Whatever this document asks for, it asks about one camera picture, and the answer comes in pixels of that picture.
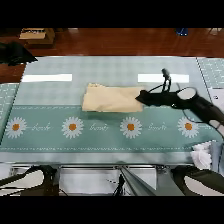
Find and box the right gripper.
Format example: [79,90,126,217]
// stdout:
[135,89,178,108]

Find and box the silver frame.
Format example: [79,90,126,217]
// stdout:
[0,161,224,196]

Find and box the cream T-shirt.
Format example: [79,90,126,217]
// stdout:
[81,82,146,114]

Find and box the light blue garment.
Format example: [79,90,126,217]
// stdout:
[209,139,224,177]

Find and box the black garment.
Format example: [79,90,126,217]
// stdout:
[0,41,38,67]

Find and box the cardboard box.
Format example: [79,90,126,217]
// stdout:
[18,28,56,47]

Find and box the black cable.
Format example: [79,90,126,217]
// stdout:
[106,173,127,196]
[145,83,167,95]

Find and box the white garment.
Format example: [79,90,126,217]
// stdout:
[190,141,213,171]

